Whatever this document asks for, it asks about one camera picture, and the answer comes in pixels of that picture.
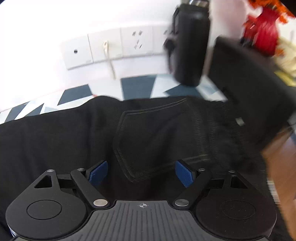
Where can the black thermos bottle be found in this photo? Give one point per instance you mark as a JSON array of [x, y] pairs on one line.
[[190, 28]]

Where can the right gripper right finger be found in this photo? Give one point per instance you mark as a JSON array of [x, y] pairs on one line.
[[194, 181]]

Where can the geometric pattern tablecloth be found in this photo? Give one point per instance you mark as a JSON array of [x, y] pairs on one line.
[[148, 86]]

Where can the black denim jeans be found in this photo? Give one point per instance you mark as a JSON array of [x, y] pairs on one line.
[[141, 140]]

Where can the red vase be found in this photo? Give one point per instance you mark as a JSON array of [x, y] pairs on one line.
[[261, 33]]

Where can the black power plug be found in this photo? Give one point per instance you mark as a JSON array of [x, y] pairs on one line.
[[170, 50]]

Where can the orange artificial flowers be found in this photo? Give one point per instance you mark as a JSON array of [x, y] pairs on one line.
[[277, 6]]

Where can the white wall socket panel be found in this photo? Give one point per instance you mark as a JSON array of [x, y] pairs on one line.
[[116, 43]]

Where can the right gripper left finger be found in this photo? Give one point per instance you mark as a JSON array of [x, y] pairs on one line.
[[86, 182]]

